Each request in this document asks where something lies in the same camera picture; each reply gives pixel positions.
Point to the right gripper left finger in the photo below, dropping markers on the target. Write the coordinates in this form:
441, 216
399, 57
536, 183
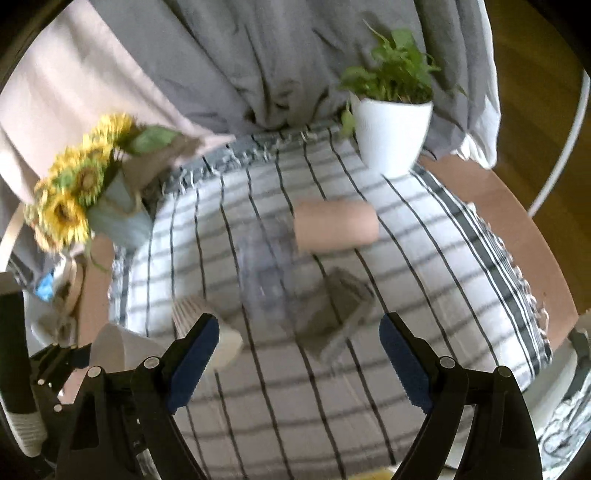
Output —
160, 386

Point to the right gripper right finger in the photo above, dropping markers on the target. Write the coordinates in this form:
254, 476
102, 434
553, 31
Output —
438, 385

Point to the white cup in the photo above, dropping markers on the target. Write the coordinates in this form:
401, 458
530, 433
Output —
116, 349

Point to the checkered paper cup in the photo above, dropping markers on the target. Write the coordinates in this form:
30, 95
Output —
217, 338

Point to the pink cup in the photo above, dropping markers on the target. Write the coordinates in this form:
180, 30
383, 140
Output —
325, 226

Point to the smoky grey square glass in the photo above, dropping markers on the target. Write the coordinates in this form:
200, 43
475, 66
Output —
340, 307

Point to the plaid grey white tablecloth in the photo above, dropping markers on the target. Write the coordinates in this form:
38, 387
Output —
277, 412

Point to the sunflower bouquet in blue vase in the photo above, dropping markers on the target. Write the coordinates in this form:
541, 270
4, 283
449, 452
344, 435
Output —
87, 191

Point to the green plant in white pot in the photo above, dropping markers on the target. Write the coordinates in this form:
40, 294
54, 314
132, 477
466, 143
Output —
390, 105

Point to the beige cloth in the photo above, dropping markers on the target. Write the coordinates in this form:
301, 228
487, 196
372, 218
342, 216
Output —
74, 72

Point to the grey blanket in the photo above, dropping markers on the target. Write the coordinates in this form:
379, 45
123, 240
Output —
245, 66

